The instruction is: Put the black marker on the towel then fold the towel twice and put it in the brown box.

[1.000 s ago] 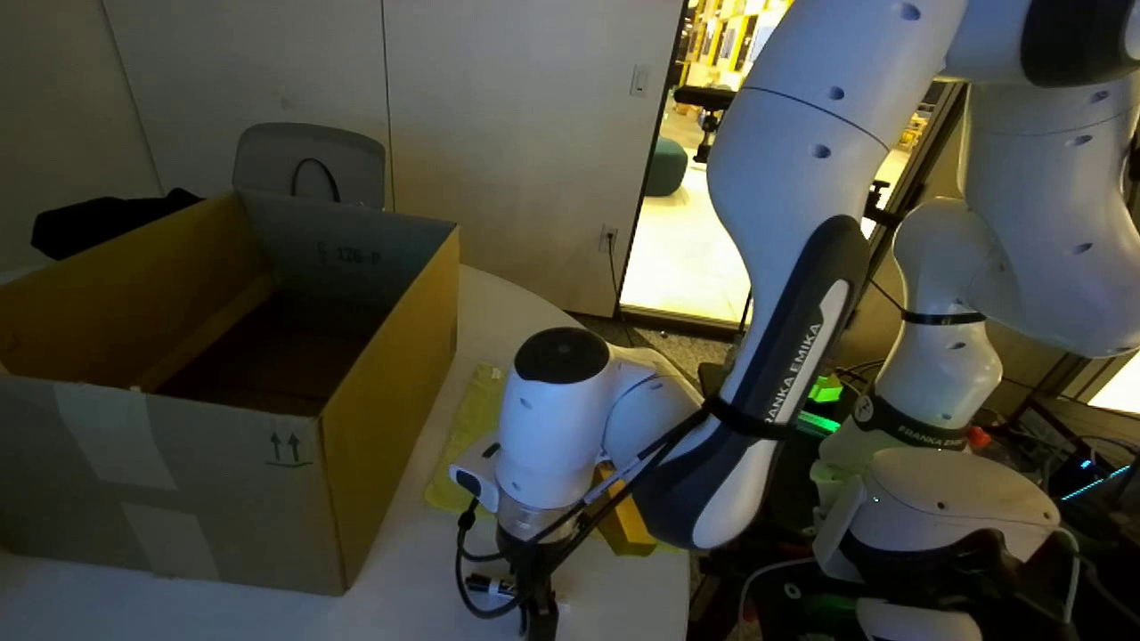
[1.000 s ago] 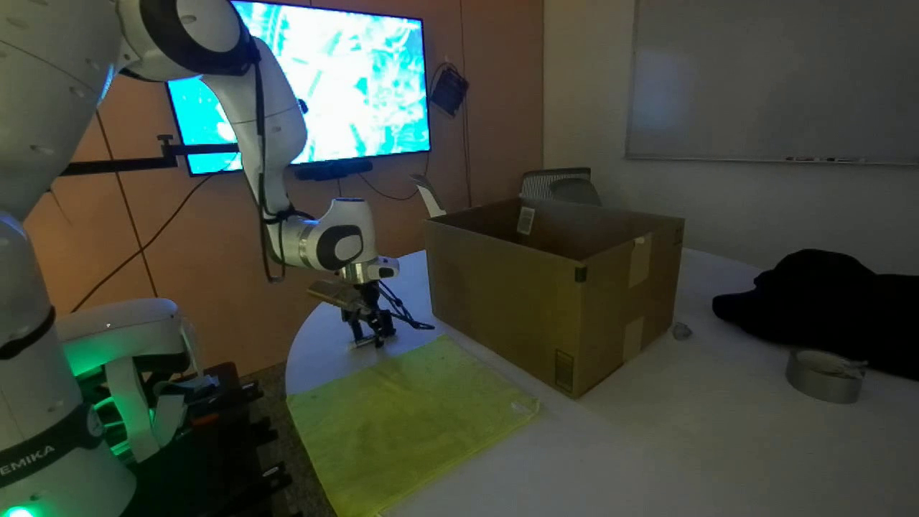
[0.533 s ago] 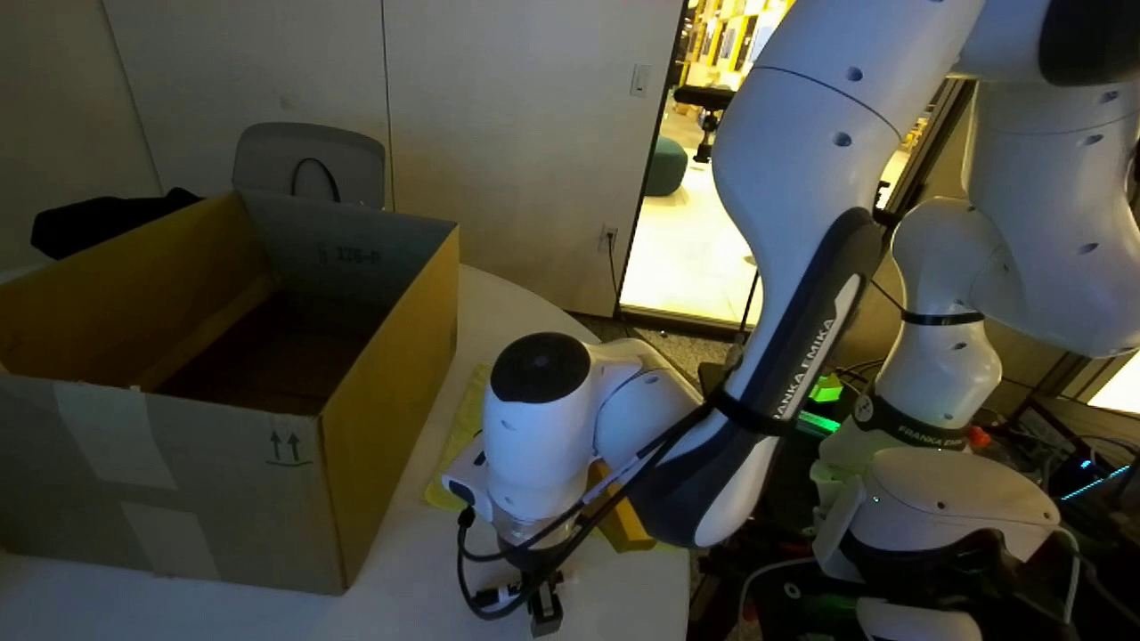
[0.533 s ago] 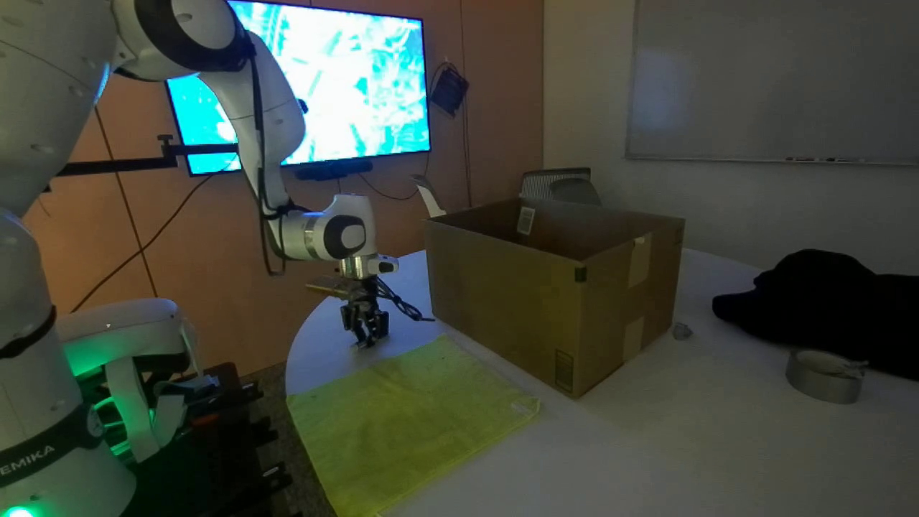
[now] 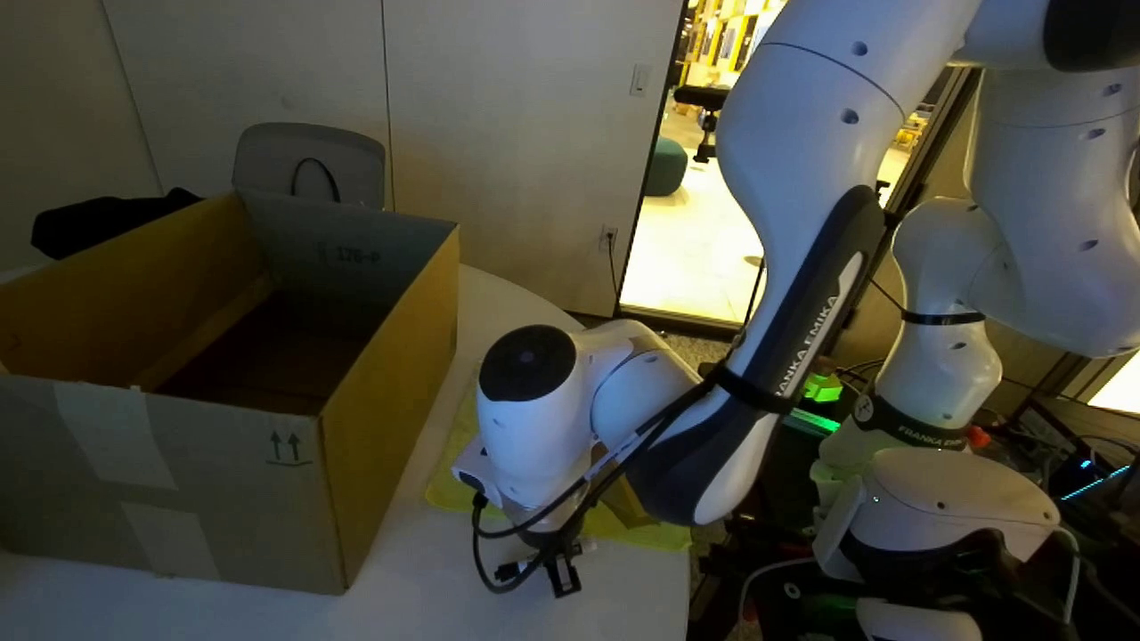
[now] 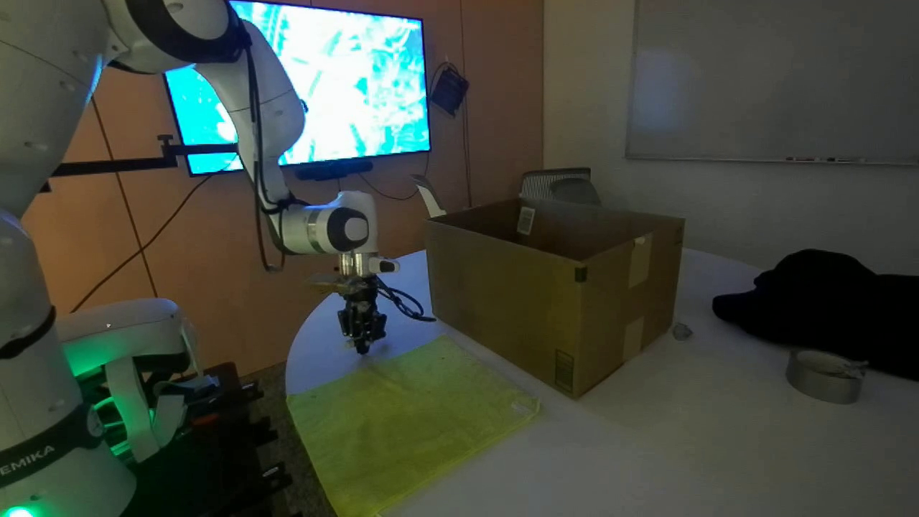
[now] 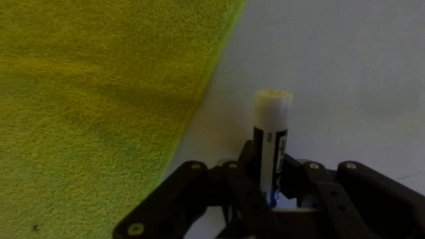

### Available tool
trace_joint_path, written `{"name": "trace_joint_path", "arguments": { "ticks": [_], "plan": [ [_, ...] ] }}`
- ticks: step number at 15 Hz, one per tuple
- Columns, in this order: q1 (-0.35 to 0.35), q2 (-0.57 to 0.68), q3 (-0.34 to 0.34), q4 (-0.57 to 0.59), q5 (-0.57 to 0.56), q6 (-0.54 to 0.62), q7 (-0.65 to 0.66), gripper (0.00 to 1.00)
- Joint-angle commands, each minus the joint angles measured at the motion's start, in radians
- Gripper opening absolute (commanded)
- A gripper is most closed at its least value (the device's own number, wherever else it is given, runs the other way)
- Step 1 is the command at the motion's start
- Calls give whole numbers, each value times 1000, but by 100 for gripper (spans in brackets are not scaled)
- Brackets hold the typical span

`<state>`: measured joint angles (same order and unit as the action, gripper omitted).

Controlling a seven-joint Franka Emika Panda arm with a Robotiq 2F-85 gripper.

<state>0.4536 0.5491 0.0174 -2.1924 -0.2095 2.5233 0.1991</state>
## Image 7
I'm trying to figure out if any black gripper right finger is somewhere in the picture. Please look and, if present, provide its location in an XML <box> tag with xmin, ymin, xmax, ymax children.
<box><xmin>282</xmin><ymin>151</ymin><xmax>425</xmax><ymax>239</ymax></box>

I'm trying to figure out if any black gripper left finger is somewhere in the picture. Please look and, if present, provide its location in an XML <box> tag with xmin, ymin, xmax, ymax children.
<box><xmin>112</xmin><ymin>139</ymin><xmax>280</xmax><ymax>239</ymax></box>

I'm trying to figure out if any black white dry-erase marker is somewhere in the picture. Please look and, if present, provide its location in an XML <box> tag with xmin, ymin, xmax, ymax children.
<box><xmin>253</xmin><ymin>87</ymin><xmax>296</xmax><ymax>208</ymax></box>

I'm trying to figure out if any yellow microfiber towel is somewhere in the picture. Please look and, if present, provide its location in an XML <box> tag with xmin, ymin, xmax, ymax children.
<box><xmin>0</xmin><ymin>0</ymin><xmax>250</xmax><ymax>239</ymax></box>

